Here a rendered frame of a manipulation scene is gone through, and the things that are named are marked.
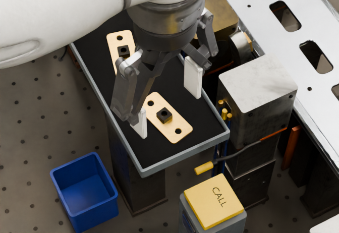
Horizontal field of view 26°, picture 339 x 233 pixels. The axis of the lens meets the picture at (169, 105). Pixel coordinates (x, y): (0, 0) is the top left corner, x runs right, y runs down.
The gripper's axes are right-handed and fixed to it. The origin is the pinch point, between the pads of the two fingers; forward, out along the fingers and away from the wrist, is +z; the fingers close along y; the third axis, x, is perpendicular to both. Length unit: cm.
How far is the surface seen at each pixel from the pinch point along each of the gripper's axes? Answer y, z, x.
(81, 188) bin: -6, 50, 19
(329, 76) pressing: 32.8, 20.0, -4.9
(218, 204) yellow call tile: -3.4, 4.0, -14.7
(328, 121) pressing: 26.1, 20.0, -10.9
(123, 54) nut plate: 1.8, 2.8, 11.7
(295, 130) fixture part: 27.5, 33.2, -4.7
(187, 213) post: -6.7, 6.1, -12.4
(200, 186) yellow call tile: -3.5, 4.0, -11.2
